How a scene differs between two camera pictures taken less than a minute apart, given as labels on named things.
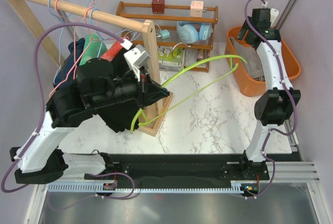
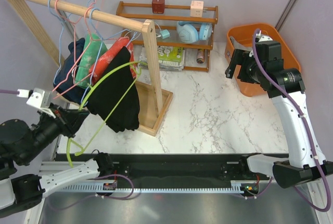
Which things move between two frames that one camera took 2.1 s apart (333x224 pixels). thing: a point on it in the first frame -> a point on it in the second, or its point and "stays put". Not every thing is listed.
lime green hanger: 140,119 -> 73,148
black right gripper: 242,31 -> 242,57
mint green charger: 165,34 stays put
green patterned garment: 94,48 stays put
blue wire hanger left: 61,20 stays put
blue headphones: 189,31 stays put
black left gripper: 146,87 -> 70,120
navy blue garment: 68,71 stays put
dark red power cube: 158,4 stays put
